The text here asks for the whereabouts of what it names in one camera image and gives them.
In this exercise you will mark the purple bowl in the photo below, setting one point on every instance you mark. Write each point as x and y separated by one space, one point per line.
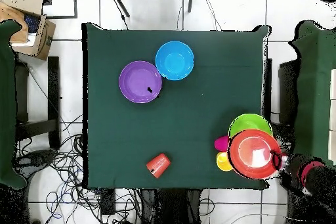
136 79

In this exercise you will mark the orange cup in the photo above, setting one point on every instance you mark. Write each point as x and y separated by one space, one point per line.
158 165

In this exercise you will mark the pink cup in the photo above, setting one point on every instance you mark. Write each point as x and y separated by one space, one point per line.
221 143

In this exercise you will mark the yellow cup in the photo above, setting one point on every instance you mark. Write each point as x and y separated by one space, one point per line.
223 162

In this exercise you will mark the green bowl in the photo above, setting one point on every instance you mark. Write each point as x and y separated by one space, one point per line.
246 121

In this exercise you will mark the large orange bowl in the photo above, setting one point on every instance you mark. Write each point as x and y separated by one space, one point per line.
241 166

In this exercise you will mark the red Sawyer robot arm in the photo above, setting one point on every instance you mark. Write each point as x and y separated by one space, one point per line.
315 176

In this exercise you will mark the large blue bowl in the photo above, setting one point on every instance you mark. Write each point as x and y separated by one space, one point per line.
174 60

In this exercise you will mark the dark green tablecloth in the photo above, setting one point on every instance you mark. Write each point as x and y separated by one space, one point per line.
110 50

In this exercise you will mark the black power strip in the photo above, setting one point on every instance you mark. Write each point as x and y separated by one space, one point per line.
107 201

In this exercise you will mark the black tripod leg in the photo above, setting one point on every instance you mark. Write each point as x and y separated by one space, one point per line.
120 2
190 0

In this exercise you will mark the cardboard box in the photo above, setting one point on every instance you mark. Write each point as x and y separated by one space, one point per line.
46 40

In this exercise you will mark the dark grey stand base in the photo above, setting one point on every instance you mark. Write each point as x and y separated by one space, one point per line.
34 159

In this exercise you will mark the green covered side table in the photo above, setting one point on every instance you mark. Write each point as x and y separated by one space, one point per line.
315 76
6 103

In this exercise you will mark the blue cloth bundle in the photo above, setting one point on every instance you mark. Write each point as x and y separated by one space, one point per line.
31 23

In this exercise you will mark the black chair frame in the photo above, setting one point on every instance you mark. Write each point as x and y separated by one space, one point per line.
53 90
287 82

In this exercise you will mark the white board black frame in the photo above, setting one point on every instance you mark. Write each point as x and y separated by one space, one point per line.
63 3

